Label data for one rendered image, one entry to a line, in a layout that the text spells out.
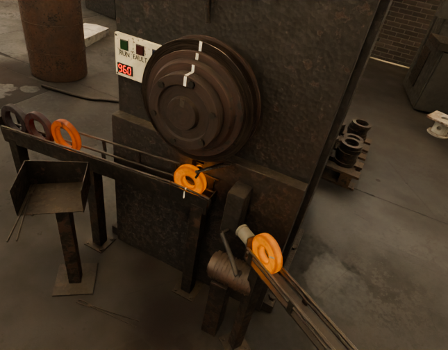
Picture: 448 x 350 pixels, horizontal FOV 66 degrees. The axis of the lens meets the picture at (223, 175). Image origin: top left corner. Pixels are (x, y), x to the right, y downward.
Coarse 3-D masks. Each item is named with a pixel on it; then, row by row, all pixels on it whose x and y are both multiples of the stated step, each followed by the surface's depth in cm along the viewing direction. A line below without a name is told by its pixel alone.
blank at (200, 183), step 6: (180, 168) 149; (186, 168) 147; (192, 168) 147; (198, 168) 148; (174, 174) 152; (180, 174) 151; (186, 174) 149; (192, 174) 147; (174, 180) 154; (180, 180) 152; (198, 180) 148; (204, 180) 148; (186, 186) 153; (192, 186) 154; (198, 186) 149; (204, 186) 149; (198, 192) 151
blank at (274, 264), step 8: (256, 240) 131; (264, 240) 126; (272, 240) 124; (256, 248) 132; (264, 248) 132; (272, 248) 122; (264, 256) 132; (272, 256) 123; (280, 256) 123; (264, 264) 129; (272, 264) 124; (280, 264) 123; (272, 272) 125
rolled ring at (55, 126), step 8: (56, 120) 170; (64, 120) 170; (56, 128) 174; (64, 128) 169; (72, 128) 169; (56, 136) 177; (72, 136) 169; (64, 144) 178; (72, 144) 172; (80, 144) 173
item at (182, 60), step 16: (160, 64) 122; (176, 64) 117; (192, 64) 114; (208, 64) 114; (208, 80) 114; (224, 80) 114; (224, 96) 115; (240, 96) 116; (224, 112) 118; (240, 112) 118; (224, 128) 121; (240, 128) 121; (208, 144) 128; (224, 144) 127
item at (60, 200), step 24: (24, 168) 148; (48, 168) 153; (72, 168) 155; (24, 192) 149; (48, 192) 153; (72, 192) 154; (72, 216) 161; (72, 240) 165; (72, 264) 175; (96, 264) 196; (72, 288) 182
